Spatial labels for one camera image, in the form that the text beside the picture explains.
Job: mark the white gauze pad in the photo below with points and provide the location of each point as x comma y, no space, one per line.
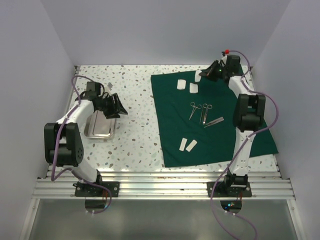
193,88
181,84
197,77

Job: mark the white gauze strip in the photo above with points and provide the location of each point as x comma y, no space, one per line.
191,145
183,144

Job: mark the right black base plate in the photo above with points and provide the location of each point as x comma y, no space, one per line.
234,191

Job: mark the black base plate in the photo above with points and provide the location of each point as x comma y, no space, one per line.
234,191
87,190

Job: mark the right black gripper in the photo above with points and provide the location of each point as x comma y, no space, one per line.
210,73

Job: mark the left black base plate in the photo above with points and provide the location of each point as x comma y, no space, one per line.
87,190

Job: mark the steel scissors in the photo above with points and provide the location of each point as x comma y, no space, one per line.
204,112

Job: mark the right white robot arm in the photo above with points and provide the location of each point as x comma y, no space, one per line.
248,115

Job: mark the green surgical drape cloth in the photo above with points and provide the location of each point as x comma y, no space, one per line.
194,128

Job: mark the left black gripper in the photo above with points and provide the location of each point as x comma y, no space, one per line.
116,108

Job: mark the stainless steel tray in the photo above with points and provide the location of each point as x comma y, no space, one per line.
99,127

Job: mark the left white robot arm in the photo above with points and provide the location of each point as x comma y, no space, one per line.
63,146

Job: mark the steel forceps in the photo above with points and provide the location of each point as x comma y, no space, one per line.
194,108

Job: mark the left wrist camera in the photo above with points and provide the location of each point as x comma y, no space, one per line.
110,86

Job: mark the steel tweezers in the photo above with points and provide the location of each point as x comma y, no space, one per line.
213,122

